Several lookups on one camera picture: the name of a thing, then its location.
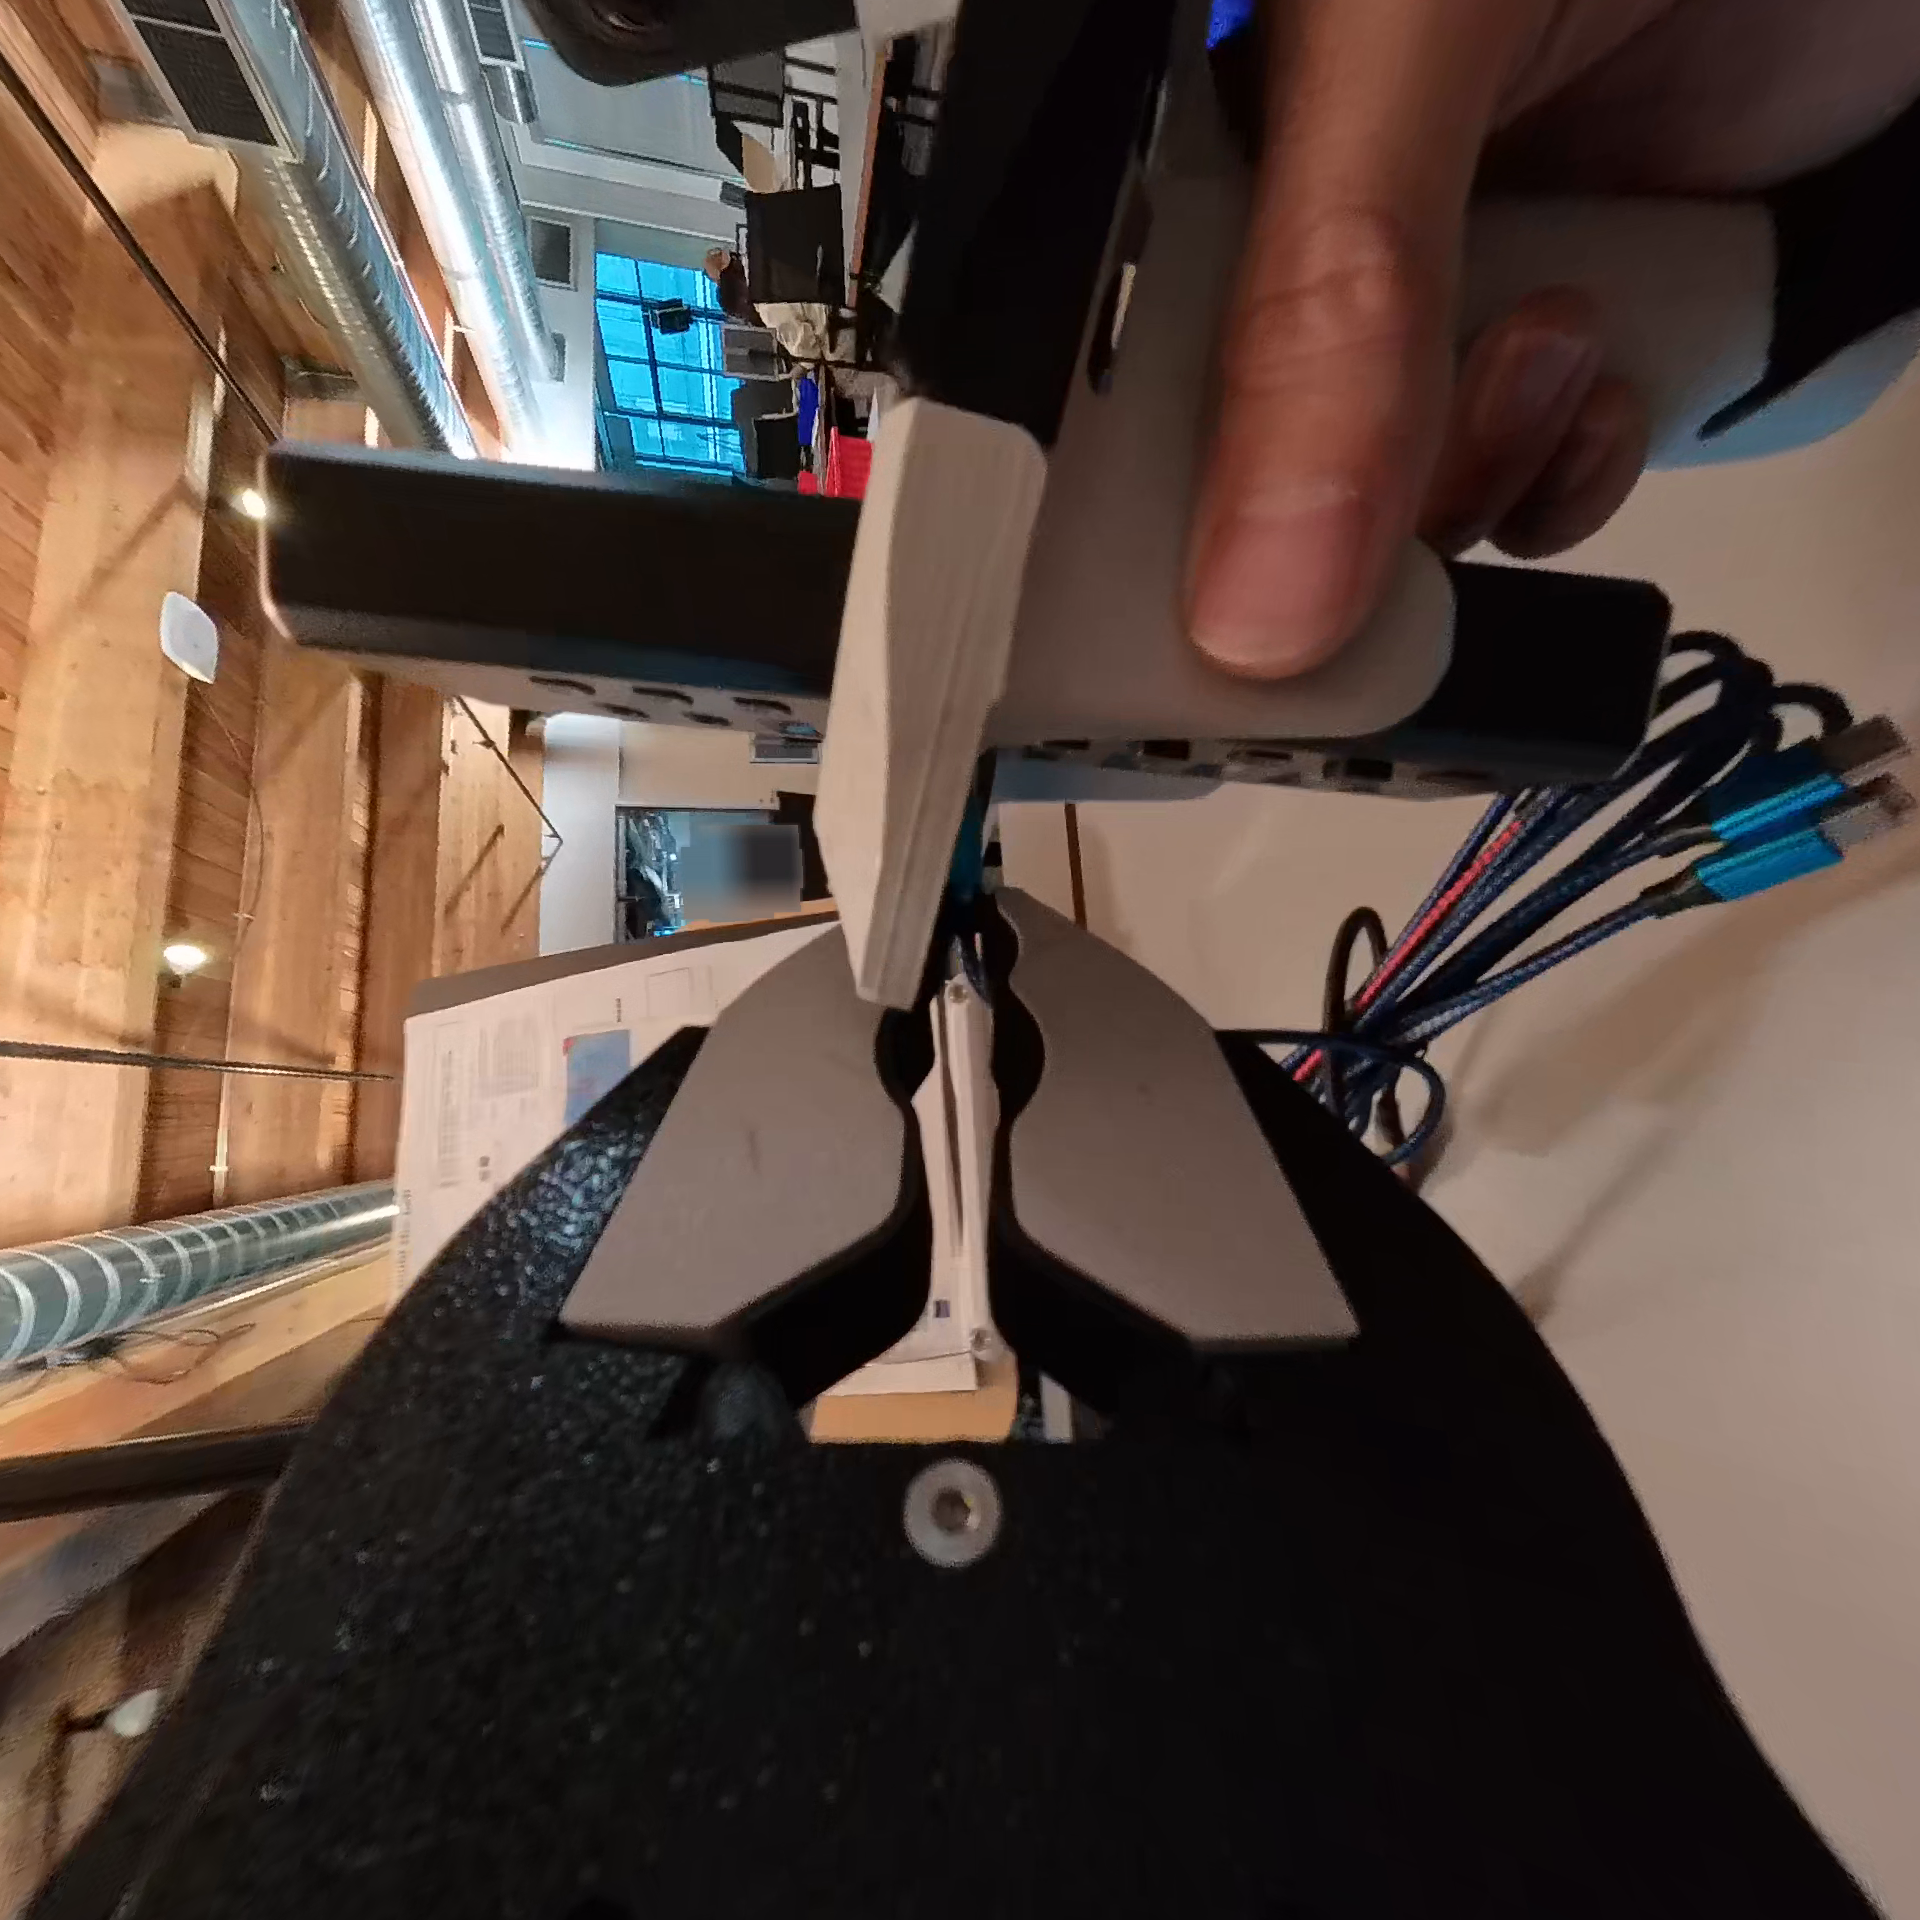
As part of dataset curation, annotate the ribbed silver duct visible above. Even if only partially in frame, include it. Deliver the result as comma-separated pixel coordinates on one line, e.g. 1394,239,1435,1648
250,140,485,462

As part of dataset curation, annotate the large paned window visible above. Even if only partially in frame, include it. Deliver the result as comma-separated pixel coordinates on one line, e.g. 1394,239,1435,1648
591,248,750,474

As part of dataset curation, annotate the large silver ventilation duct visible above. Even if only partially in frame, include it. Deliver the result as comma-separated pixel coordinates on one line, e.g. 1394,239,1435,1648
339,0,567,471

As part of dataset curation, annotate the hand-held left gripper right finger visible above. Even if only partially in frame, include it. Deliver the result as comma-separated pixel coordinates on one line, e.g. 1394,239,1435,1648
978,883,1358,1403

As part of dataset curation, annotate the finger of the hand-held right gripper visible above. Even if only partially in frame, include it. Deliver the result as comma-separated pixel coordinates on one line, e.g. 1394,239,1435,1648
813,396,1047,1009

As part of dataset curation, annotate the person's right hand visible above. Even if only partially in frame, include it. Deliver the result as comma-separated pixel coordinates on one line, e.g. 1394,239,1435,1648
1185,0,1920,679

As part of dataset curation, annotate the black usb hub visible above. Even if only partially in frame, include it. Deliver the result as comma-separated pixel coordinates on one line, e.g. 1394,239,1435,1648
256,444,1674,799

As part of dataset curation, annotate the air vent grille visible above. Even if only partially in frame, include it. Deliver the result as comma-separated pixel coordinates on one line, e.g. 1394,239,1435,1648
108,0,301,156

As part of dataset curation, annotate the silver insulated duct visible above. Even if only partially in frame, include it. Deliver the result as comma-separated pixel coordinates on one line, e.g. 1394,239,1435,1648
0,1176,401,1372

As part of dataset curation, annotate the black metal rod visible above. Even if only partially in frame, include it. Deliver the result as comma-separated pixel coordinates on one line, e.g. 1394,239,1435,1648
0,1041,392,1086

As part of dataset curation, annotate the bundle of braided cables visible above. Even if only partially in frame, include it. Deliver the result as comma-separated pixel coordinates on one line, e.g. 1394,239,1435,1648
1254,632,1920,1174

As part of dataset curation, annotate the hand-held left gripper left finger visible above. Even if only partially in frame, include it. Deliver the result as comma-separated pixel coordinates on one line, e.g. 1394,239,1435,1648
561,914,943,1408

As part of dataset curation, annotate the printed paper sheet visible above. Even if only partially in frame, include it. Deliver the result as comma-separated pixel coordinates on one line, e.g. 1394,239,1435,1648
397,918,1011,1399

